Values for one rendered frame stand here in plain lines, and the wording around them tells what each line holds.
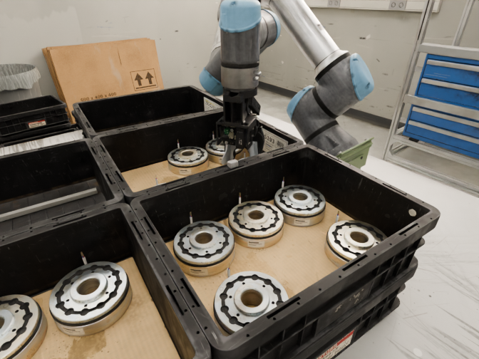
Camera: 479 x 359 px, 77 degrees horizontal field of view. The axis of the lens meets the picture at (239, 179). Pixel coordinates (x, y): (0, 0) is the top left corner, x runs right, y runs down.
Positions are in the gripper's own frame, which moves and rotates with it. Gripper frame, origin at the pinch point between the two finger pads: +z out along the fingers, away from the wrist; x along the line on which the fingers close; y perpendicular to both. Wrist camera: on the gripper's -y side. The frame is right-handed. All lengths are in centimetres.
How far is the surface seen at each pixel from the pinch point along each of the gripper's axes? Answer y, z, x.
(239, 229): 22.9, -1.1, 7.2
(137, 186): 13.0, 2.1, -21.4
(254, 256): 25.2, 2.0, 10.7
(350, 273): 33.6, -7.9, 24.8
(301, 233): 17.0, 2.0, 17.3
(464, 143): -153, 46, 99
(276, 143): -6.1, -4.8, 6.6
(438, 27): -262, -12, 86
